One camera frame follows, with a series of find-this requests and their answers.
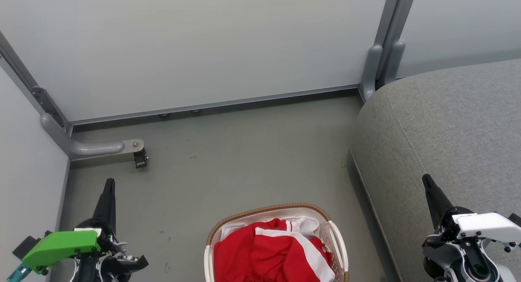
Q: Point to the grey tubular partition foot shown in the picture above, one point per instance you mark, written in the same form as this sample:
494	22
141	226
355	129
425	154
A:
93	148

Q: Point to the grey partition bottom rail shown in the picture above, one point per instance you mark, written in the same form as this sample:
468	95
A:
203	106

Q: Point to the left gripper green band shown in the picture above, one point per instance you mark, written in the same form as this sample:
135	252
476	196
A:
61	245

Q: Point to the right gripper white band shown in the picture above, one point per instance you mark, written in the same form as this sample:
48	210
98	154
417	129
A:
484	225

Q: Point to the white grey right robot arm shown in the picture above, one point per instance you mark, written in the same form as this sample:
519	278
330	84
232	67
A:
480	272

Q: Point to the red top white striped trim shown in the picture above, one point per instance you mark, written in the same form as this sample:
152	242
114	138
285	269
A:
232	257

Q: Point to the grey fabric sofa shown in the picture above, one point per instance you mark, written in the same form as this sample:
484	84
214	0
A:
447	123

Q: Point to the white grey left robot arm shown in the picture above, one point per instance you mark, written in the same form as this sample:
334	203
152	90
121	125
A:
87	272

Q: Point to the black caster wheel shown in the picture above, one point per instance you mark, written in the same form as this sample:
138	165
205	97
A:
140	159

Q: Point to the white laundry basket brown rim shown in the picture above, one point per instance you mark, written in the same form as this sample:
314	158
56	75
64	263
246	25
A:
338	241

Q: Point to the red shorts number 23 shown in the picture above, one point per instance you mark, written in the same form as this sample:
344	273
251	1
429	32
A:
281	251

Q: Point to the grey partition post with hinge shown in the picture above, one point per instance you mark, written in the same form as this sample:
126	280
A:
40	98

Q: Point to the grey partition post with brackets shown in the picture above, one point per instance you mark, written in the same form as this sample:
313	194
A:
392	29

